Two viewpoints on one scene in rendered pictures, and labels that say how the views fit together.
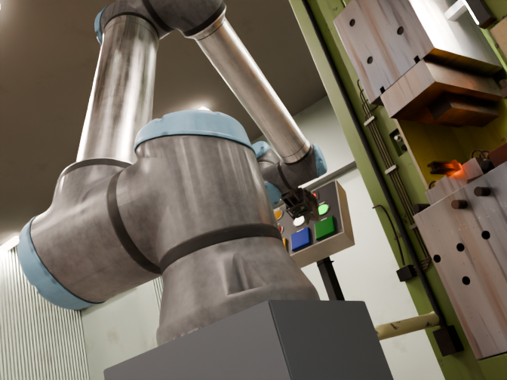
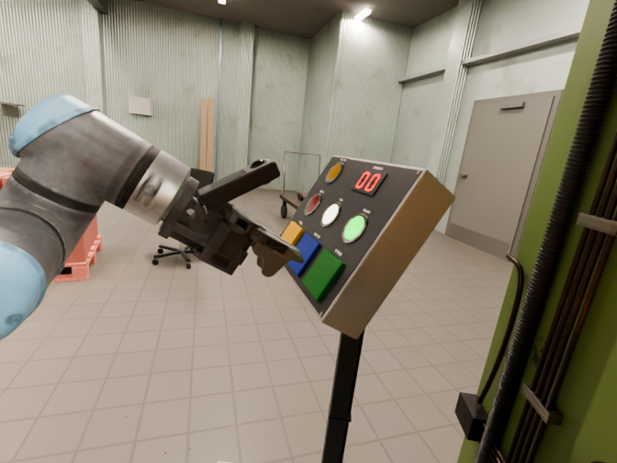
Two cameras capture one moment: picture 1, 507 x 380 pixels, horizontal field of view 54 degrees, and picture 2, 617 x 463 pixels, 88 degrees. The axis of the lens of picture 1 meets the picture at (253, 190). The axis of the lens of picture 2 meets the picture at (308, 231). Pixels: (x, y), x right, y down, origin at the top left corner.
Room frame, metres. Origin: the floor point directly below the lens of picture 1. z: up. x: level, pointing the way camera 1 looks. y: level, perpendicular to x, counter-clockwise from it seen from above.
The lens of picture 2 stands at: (1.27, -0.52, 1.21)
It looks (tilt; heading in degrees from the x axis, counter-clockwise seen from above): 15 degrees down; 43
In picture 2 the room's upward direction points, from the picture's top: 6 degrees clockwise
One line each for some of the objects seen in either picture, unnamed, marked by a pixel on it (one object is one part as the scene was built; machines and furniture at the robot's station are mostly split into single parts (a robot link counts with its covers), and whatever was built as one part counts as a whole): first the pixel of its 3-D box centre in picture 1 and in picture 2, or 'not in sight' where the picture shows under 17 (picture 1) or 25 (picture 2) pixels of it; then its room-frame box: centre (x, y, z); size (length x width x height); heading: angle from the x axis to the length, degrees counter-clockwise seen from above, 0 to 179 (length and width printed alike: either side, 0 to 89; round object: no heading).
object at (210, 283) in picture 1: (231, 290); not in sight; (0.57, 0.06, 0.65); 0.19 x 0.19 x 0.10
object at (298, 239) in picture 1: (300, 239); (304, 254); (1.71, -0.11, 1.01); 0.07 x 0.05 x 0.07; 64
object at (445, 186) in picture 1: (489, 184); not in sight; (1.58, -0.75, 0.96); 0.42 x 0.20 x 0.09; 129
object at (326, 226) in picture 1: (325, 228); (323, 275); (1.67, -0.20, 1.01); 0.07 x 0.05 x 0.07; 64
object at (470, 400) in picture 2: (406, 273); (472, 416); (1.82, -0.44, 0.80); 0.06 x 0.03 x 0.04; 39
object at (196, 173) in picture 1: (198, 190); not in sight; (0.58, 0.07, 0.79); 0.17 x 0.15 x 0.18; 69
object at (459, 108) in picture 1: (464, 111); not in sight; (1.58, -0.79, 1.24); 0.30 x 0.07 x 0.06; 129
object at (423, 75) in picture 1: (443, 96); not in sight; (1.58, -0.75, 1.32); 0.42 x 0.20 x 0.10; 129
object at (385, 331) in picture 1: (394, 329); not in sight; (1.66, -0.30, 0.62); 0.44 x 0.05 x 0.05; 129
